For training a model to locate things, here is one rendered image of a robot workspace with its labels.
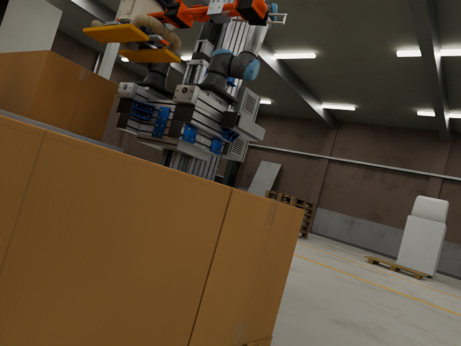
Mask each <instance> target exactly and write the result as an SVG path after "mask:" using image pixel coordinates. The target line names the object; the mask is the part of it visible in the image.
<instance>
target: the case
mask: <svg viewBox="0 0 461 346"><path fill-rule="evenodd" d="M117 89H118V84H116V83H114V82H112V81H110V80H108V79H106V78H104V77H102V76H100V75H98V74H96V73H94V72H92V71H90V70H88V69H86V68H84V67H82V66H80V65H78V64H76V63H74V62H72V61H70V60H68V59H66V58H64V57H62V56H60V55H59V54H57V53H55V52H53V51H51V50H40V51H19V52H7V53H0V109H1V110H4V111H7V112H10V113H14V114H17V115H20V116H23V117H26V118H29V119H33V120H35V121H38V122H42V123H44V124H48V125H50V126H54V127H56V128H60V129H63V130H67V131H69V132H73V133H75V134H78V135H82V136H84V137H88V138H91V139H94V140H97V141H102V137H103V135H104V131H105V128H106V124H107V121H108V118H109V115H110V111H111V108H112V105H113V102H114V99H115V95H116V92H117Z"/></svg>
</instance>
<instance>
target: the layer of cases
mask: <svg viewBox="0 0 461 346"><path fill-rule="evenodd" d="M304 214H305V210H304V209H300V208H297V207H293V206H291V205H287V204H285V203H280V202H278V201H275V200H271V199H269V198H265V197H262V196H258V195H256V194H251V193H249V192H245V191H243V190H240V189H236V188H234V187H229V186H227V185H223V184H221V183H216V182H214V181H210V180H207V179H205V178H201V177H199V176H194V175H192V174H188V173H185V172H181V171H179V170H175V169H172V168H169V167H166V166H163V165H159V164H157V163H152V162H150V161H146V160H144V159H140V158H137V157H134V156H130V155H128V154H124V153H122V152H117V151H115V150H111V149H108V148H105V147H102V146H98V145H95V144H93V143H89V142H86V141H82V140H80V139H76V138H73V137H70V136H67V135H63V134H60V133H58V132H54V131H51V130H47V129H45V128H41V127H38V126H35V125H31V124H28V123H25V122H21V121H19V120H16V119H12V118H9V117H6V116H3V115H0V346H240V345H244V344H247V343H251V342H253V341H257V340H259V339H262V338H265V337H268V336H271V335H272V333H273V329H274V325H275V322H276V318H277V314H278V311H279V307H280V304H281V299H282V296H283V291H284V289H285V284H286V281H287V276H288V273H289V269H290V266H291V263H292V258H293V255H294V251H295V248H296V243H297V240H298V235H299V232H300V228H301V224H302V221H303V217H304Z"/></svg>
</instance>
